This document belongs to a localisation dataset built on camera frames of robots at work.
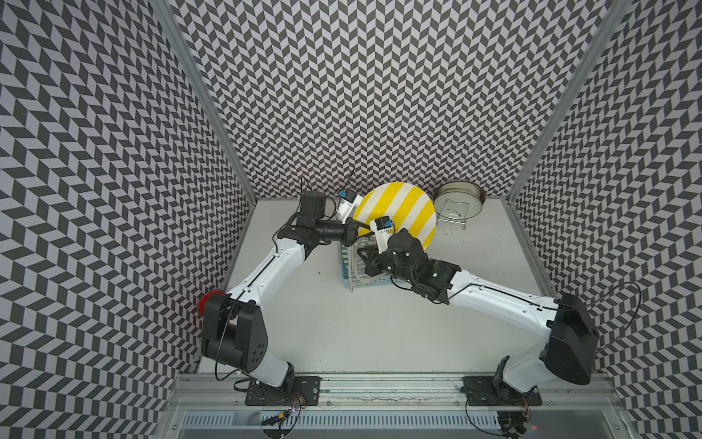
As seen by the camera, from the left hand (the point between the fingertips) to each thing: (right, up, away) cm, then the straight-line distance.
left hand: (373, 233), depth 76 cm
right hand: (-3, -6, 0) cm, 7 cm away
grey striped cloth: (-1, -2, -4) cm, 5 cm away
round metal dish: (+34, +12, +26) cm, 44 cm away
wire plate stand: (+34, +7, +33) cm, 48 cm away
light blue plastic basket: (-6, -9, -3) cm, 11 cm away
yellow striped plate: (+9, +8, -2) cm, 12 cm away
